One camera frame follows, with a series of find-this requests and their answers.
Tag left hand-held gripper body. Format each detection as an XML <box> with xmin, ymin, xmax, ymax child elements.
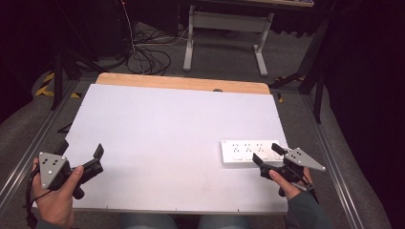
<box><xmin>37</xmin><ymin>151</ymin><xmax>105</xmax><ymax>200</ymax></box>

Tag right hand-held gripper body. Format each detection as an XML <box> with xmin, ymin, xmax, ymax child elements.
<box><xmin>259</xmin><ymin>147</ymin><xmax>327</xmax><ymax>193</ymax></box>

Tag white power strip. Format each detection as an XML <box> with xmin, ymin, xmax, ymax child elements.
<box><xmin>221</xmin><ymin>139</ymin><xmax>285</xmax><ymax>165</ymax></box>

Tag person's right hand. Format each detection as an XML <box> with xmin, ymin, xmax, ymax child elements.
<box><xmin>268</xmin><ymin>167</ymin><xmax>315</xmax><ymax>201</ymax></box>

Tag person's left hand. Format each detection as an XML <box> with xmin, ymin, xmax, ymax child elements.
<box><xmin>31</xmin><ymin>157</ymin><xmax>86</xmax><ymax>229</ymax></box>

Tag white board table cover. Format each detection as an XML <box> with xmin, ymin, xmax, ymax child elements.
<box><xmin>32</xmin><ymin>83</ymin><xmax>289</xmax><ymax>215</ymax></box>

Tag black metal stand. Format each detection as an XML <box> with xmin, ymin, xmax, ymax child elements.
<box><xmin>268</xmin><ymin>17</ymin><xmax>332</xmax><ymax>124</ymax></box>
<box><xmin>47</xmin><ymin>0</ymin><xmax>108</xmax><ymax>111</ymax></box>

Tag wooden table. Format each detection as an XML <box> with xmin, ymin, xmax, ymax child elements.
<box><xmin>96</xmin><ymin>72</ymin><xmax>271</xmax><ymax>95</ymax></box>

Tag aluminium rail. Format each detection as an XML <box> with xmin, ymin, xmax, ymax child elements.
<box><xmin>300</xmin><ymin>94</ymin><xmax>366</xmax><ymax>229</ymax></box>
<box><xmin>0</xmin><ymin>79</ymin><xmax>80</xmax><ymax>208</ymax></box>

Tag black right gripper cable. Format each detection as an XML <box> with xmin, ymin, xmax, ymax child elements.
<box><xmin>294</xmin><ymin>165</ymin><xmax>320</xmax><ymax>205</ymax></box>

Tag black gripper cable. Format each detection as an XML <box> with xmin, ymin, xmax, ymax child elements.
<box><xmin>294</xmin><ymin>165</ymin><xmax>320</xmax><ymax>205</ymax></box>
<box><xmin>23</xmin><ymin>166</ymin><xmax>52</xmax><ymax>229</ymax></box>

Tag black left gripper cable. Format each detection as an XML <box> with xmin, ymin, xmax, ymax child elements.
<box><xmin>23</xmin><ymin>166</ymin><xmax>52</xmax><ymax>229</ymax></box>

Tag black floor cables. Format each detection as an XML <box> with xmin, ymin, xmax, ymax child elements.
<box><xmin>118</xmin><ymin>0</ymin><xmax>192</xmax><ymax>76</ymax></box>

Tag white metal desk frame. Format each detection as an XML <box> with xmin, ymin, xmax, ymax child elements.
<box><xmin>182</xmin><ymin>4</ymin><xmax>275</xmax><ymax>77</ymax></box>

